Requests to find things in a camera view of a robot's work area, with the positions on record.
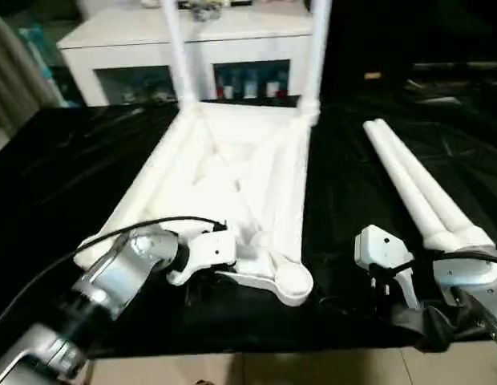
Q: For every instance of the white plastic table top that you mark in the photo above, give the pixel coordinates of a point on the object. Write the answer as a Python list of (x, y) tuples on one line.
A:
[(216, 168)]

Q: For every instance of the white plastic table leg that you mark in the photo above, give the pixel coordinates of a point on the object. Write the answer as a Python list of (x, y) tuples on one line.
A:
[(317, 52), (180, 52), (401, 180), (429, 180)]

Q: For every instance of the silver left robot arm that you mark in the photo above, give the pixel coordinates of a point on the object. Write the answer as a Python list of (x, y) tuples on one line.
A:
[(112, 276)]

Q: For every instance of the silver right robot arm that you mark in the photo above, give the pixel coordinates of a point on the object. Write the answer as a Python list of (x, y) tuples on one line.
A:
[(469, 276)]

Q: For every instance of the dark brown rounded part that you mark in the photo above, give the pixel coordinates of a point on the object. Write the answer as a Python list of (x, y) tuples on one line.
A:
[(201, 382)]

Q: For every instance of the black plastic mat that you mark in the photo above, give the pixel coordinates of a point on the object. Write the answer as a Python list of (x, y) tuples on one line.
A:
[(72, 180)]

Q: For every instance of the red small figurine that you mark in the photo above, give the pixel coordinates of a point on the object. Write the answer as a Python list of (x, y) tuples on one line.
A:
[(219, 90)]

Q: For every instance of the white small bottle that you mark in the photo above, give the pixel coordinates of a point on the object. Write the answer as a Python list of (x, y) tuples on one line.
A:
[(272, 88), (228, 90), (250, 86)]

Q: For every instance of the yellow label sticker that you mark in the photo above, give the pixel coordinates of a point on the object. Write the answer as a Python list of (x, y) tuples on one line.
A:
[(372, 75)]

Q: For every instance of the black long bar device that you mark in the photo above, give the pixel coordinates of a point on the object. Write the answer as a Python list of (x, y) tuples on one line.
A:
[(461, 66)]

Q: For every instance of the white glass-door cabinet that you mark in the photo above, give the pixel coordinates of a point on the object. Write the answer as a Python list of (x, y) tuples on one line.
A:
[(124, 40)]

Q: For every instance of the black tall cabinet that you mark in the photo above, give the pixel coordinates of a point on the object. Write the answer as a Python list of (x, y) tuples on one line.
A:
[(368, 36)]

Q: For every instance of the black white crumpled bundle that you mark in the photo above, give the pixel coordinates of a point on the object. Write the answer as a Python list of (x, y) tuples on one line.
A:
[(204, 13)]

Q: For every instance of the grey curtain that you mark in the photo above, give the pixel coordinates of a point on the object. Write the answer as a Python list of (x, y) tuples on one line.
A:
[(16, 72)]

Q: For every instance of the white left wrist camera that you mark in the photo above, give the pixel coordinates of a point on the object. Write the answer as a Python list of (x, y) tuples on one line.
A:
[(208, 252)]

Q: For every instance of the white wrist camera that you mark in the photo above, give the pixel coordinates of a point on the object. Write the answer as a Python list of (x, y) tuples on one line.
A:
[(382, 248), (208, 252)]

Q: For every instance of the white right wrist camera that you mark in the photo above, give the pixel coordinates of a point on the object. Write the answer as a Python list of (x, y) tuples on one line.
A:
[(382, 248)]

